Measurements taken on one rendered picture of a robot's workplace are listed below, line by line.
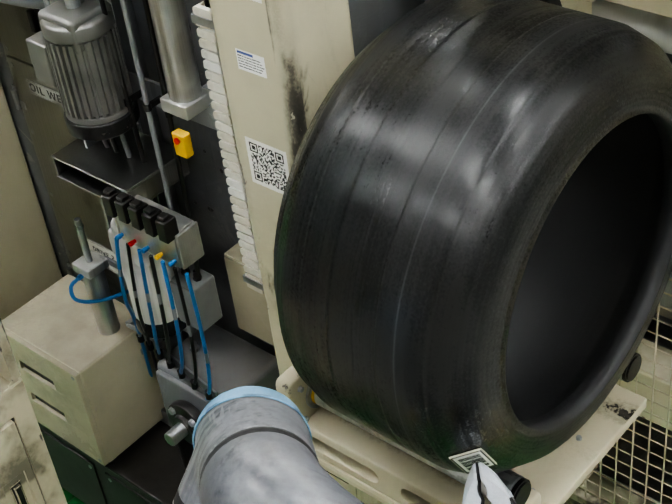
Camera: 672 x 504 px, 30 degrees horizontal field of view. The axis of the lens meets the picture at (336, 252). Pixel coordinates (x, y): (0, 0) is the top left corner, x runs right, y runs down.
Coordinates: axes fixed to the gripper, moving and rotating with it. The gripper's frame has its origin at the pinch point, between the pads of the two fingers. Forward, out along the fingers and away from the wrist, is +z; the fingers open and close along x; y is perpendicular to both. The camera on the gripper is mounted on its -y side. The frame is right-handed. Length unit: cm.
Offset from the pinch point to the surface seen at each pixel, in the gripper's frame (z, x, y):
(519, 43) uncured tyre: 42.0, 21.2, -14.8
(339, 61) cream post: 55, -3, 0
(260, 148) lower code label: 49, -18, 3
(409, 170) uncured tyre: 30.5, 7.0, -21.0
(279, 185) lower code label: 44.3, -17.4, 6.3
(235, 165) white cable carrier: 51, -24, 9
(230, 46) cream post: 59, -14, -7
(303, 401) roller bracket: 18.1, -27.1, 20.9
